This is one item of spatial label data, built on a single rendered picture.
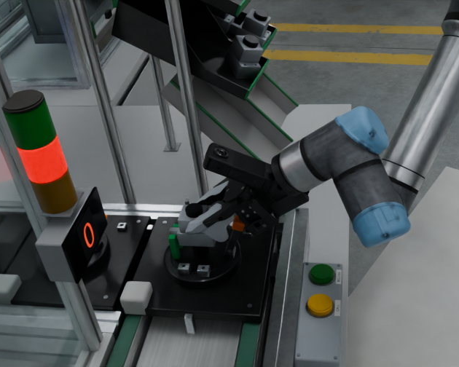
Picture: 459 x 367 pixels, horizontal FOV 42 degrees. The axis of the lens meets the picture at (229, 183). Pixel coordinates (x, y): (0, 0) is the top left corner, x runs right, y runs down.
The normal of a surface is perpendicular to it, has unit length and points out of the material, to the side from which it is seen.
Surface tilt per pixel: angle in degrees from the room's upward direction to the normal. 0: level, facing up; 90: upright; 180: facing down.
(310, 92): 0
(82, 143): 0
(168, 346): 0
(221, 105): 45
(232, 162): 27
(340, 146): 54
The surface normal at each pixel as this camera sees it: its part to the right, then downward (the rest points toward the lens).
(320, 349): -0.11, -0.79
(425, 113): -0.42, -0.14
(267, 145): 0.59, -0.48
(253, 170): 0.35, -0.73
